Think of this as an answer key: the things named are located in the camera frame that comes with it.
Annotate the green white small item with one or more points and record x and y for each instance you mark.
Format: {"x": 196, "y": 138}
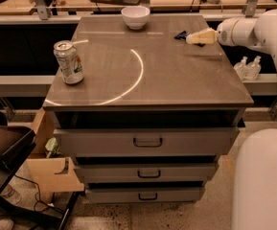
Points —
{"x": 52, "y": 148}

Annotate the grey drawer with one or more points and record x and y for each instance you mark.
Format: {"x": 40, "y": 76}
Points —
{"x": 129, "y": 173}
{"x": 144, "y": 195}
{"x": 146, "y": 142}

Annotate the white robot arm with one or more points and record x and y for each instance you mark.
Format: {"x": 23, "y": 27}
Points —
{"x": 255, "y": 180}

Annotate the middle grey drawer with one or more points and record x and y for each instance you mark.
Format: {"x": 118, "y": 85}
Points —
{"x": 129, "y": 173}

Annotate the clear sanitizer bottle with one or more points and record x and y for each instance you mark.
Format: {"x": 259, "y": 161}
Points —
{"x": 240, "y": 68}
{"x": 253, "y": 69}

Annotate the clear sanitizer bottle left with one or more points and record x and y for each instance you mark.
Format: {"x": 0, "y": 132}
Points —
{"x": 240, "y": 68}

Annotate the top grey drawer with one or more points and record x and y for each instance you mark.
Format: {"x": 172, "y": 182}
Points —
{"x": 146, "y": 142}

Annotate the cardboard box piece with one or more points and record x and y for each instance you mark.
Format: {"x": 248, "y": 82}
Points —
{"x": 54, "y": 175}

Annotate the clear sanitizer bottle right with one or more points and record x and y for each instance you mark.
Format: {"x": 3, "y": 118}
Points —
{"x": 253, "y": 69}

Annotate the grey metal bracket right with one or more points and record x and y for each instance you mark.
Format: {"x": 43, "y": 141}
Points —
{"x": 249, "y": 8}

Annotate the bottom grey drawer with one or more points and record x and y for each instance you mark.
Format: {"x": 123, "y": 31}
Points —
{"x": 144, "y": 195}

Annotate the grey metal bracket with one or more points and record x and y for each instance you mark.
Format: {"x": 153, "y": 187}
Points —
{"x": 249, "y": 8}
{"x": 39, "y": 0}

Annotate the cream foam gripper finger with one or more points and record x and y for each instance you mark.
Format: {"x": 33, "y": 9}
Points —
{"x": 206, "y": 36}

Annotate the dark brown chair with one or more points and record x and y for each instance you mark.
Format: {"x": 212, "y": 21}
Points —
{"x": 16, "y": 144}

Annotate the grey drawer cabinet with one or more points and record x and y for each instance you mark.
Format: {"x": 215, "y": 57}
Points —
{"x": 147, "y": 80}

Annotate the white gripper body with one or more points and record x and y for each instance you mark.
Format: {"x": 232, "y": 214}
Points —
{"x": 226, "y": 34}

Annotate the silver green soda can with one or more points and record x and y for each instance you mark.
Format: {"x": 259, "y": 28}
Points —
{"x": 69, "y": 62}

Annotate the blue rxbar snack bar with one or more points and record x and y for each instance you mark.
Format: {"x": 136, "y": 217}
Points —
{"x": 183, "y": 35}

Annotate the grey metal bracket left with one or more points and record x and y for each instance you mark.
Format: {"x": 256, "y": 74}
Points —
{"x": 39, "y": 0}

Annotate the white ceramic bowl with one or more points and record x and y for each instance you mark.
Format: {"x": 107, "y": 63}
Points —
{"x": 135, "y": 17}

